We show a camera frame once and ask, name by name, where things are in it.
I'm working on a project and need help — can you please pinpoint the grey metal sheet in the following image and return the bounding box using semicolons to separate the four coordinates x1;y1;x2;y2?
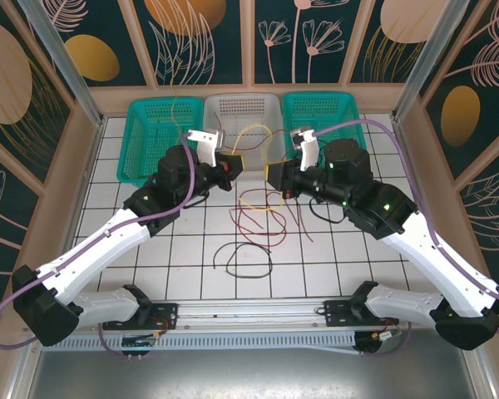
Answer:
24;326;475;399

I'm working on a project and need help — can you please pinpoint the teal plastic basket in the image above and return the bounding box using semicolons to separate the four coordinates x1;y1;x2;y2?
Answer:
281;91;369;167
116;97;205;186

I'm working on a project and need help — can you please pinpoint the white plastic basket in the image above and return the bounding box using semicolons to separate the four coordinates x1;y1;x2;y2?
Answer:
202;93;288;171

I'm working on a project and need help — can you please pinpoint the dark red cable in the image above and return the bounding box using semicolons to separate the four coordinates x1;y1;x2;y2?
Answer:
236;189;315;243

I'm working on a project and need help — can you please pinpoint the thin black cable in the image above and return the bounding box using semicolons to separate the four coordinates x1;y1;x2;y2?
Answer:
213;242;274;280

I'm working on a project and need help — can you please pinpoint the yellow cable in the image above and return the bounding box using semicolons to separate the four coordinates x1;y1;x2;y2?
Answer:
231;123;286;213

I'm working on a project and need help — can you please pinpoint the white slotted cable duct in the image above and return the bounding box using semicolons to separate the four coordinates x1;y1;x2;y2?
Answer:
41;330;358;354

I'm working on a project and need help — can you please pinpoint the small circuit board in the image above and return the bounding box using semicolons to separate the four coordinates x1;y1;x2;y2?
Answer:
355;328;404;357
120;332;170;354

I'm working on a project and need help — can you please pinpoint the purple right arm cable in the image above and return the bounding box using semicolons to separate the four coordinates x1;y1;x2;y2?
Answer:
314;119;499;336

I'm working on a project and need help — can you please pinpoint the black gripper wire loop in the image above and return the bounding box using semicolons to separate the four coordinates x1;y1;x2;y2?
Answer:
309;198;347;224

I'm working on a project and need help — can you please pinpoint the aluminium frame post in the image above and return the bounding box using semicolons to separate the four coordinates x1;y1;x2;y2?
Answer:
18;0;105;130
393;0;457;121

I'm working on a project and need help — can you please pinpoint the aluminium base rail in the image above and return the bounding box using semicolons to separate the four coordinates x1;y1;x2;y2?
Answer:
176;302;328;332

